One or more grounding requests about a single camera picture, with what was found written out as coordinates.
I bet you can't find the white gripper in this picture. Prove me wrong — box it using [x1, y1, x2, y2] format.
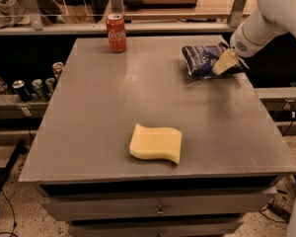
[212, 23, 269, 75]

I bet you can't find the blue chip bag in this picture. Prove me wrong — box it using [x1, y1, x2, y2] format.
[182, 40, 247, 79]

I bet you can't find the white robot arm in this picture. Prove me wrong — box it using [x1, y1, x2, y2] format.
[212, 0, 296, 75]

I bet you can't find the yellow sponge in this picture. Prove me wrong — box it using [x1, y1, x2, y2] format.
[129, 123, 182, 164]

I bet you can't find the grey drawer cabinet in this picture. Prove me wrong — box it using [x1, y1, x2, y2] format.
[20, 36, 296, 237]

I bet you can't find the red Coca-Cola can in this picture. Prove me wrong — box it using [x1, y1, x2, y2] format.
[107, 14, 126, 52]

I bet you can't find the black power adapter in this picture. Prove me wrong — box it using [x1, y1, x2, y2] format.
[268, 203, 291, 223]

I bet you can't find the orange drink can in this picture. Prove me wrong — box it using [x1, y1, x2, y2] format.
[52, 62, 64, 80]

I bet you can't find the silver drink can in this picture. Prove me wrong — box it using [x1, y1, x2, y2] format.
[45, 78, 56, 95]

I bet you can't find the green drink can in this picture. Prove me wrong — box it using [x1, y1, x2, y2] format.
[32, 79, 48, 102]

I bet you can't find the dark blue drink can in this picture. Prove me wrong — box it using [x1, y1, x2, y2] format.
[12, 80, 32, 102]

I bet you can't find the grey cloth pile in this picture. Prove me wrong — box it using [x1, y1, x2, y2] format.
[0, 0, 61, 31]

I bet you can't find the black stand leg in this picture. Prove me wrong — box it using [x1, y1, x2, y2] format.
[0, 139, 28, 193]

